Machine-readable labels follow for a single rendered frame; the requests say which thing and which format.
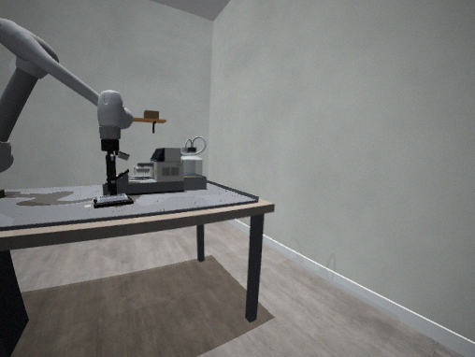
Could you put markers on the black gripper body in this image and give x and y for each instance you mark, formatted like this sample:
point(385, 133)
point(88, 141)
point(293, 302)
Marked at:
point(110, 145)

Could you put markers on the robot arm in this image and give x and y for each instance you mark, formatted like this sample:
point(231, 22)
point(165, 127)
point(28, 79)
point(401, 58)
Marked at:
point(110, 110)

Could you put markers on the black rectangular frame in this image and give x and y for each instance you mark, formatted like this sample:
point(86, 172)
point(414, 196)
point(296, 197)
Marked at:
point(113, 204)

